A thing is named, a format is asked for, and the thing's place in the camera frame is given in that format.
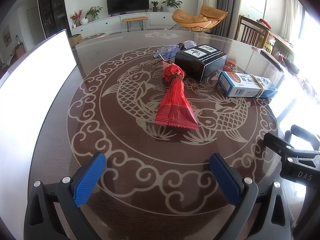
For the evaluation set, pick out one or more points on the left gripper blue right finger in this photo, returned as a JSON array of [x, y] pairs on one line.
[[272, 220]]

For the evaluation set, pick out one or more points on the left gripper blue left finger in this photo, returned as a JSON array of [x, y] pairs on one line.
[[41, 218]]

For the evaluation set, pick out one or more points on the blue white medicine box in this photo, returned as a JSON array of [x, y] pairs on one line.
[[242, 85]]

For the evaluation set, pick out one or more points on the red snack packet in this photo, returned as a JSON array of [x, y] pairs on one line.
[[175, 110]]

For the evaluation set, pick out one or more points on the black soap bar box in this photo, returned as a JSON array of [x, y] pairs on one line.
[[200, 62]]

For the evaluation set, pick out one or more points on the beige rubber band on box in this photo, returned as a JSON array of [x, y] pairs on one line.
[[260, 85]]

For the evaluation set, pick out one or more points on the wooden dining chair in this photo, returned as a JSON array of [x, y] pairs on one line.
[[251, 32]]

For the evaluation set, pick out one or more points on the cardboard box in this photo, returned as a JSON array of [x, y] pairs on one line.
[[75, 39]]

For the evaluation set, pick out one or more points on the orange lounge chair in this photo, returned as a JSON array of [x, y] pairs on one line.
[[207, 19]]

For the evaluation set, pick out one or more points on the grey curtain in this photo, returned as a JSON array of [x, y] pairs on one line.
[[227, 27]]

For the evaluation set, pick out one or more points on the red flowers white vase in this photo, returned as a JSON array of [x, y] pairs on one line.
[[78, 19]]

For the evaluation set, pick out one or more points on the dark glass cabinet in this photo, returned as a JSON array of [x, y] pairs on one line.
[[53, 17]]

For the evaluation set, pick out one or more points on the green plant left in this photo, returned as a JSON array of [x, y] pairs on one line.
[[93, 13]]

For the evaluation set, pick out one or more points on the white tv cabinet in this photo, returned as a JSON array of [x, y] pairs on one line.
[[126, 23]]

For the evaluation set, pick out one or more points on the green potted plant right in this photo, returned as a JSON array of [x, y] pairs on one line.
[[172, 5]]

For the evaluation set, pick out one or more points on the black television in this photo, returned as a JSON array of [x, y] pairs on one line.
[[119, 6]]

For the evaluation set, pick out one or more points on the small potted plant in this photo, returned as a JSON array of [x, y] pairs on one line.
[[154, 6]]

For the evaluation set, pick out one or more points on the framed wall picture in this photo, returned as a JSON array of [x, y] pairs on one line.
[[6, 36]]

